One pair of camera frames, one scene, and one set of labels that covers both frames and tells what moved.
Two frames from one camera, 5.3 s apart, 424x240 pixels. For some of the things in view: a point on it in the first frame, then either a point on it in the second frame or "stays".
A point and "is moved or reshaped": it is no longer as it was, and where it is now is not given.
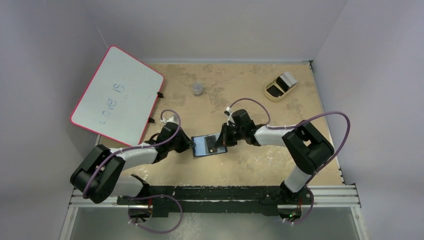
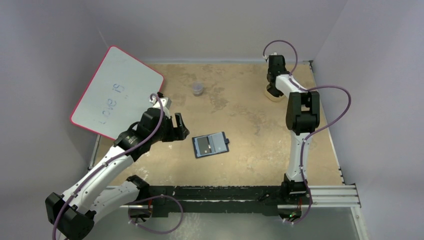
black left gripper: x=186 y=143 -> x=181 y=131
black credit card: x=209 y=142 is moved or reshaped
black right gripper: x=227 y=134 -> x=273 y=88
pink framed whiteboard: x=120 y=99 stays
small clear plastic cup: x=198 y=88 stays
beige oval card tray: x=271 y=97 stays
